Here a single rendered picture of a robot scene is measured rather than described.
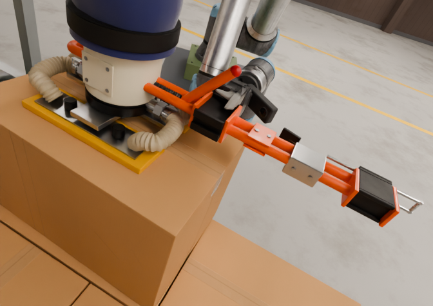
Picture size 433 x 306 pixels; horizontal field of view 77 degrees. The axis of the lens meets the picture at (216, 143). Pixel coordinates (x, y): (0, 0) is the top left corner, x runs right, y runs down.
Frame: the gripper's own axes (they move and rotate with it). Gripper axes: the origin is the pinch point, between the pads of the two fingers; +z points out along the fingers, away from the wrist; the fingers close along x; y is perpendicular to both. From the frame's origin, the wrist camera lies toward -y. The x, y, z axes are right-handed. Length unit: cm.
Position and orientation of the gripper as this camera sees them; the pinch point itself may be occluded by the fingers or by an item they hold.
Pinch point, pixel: (225, 121)
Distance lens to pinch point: 60.3
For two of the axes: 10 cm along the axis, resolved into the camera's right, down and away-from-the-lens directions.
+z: -4.0, 4.9, -7.7
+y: -8.7, -4.5, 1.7
